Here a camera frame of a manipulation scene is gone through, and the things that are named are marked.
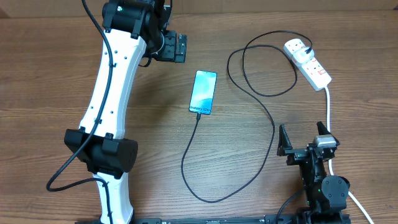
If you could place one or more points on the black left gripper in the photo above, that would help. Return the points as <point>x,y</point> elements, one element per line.
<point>170,53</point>

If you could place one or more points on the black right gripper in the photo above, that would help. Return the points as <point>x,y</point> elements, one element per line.
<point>296,155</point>

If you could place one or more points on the blue Samsung Galaxy smartphone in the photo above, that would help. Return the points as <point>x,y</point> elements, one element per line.
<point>203,92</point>

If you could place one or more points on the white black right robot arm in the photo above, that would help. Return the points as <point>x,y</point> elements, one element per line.
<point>326,194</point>

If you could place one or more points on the white charger plug adapter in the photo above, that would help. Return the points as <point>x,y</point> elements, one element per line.
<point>303,55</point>

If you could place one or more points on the white power strip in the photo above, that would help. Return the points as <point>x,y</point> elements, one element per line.
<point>313,71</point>

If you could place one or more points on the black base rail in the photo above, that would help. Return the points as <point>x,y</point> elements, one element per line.
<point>267,219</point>

